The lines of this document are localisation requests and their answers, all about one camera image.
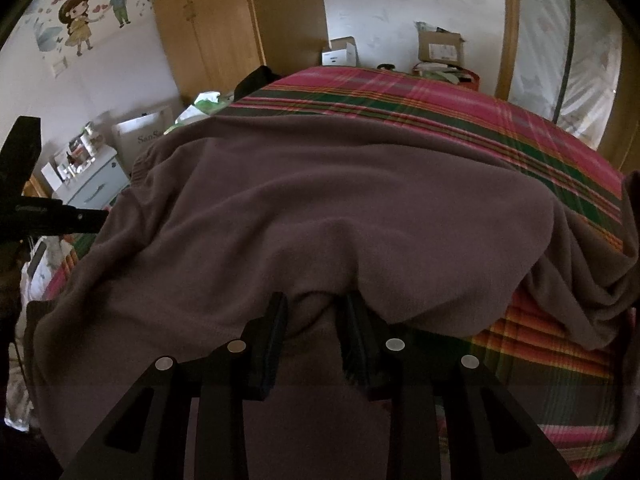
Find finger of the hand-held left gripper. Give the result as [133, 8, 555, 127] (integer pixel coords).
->
[30, 200, 108, 235]

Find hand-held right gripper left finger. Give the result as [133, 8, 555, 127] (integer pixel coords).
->
[60, 291, 290, 480]

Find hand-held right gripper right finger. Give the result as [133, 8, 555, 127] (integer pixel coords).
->
[336, 291, 576, 480]

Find mauve fleece garment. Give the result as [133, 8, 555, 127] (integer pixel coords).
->
[22, 110, 640, 480]

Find white drawer cabinet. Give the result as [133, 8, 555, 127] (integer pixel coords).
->
[50, 147, 132, 211]

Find photo frames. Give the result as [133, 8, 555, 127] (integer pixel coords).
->
[42, 122, 108, 183]

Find floral bed sheet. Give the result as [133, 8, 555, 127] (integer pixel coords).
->
[5, 237, 76, 433]

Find white paper bag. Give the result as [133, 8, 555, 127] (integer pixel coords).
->
[111, 105, 176, 171]

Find green tissue pack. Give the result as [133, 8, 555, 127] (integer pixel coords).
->
[172, 91, 231, 128]

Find black bag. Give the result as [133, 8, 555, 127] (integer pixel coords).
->
[235, 65, 281, 101]

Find plaid bed blanket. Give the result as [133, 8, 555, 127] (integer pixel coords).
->
[30, 65, 640, 480]

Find wooden wardrobe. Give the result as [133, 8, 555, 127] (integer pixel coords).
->
[144, 0, 331, 106]

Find small white box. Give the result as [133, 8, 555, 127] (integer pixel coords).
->
[321, 36, 358, 67]

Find brown cardboard box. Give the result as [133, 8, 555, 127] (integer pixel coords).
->
[416, 22, 466, 64]

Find plastic-wrapped mattress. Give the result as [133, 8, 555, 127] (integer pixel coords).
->
[507, 0, 626, 151]

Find cartoon children wall sticker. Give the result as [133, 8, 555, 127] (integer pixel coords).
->
[30, 0, 151, 58]

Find wooden door frame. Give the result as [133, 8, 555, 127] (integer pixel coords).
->
[495, 0, 523, 101]

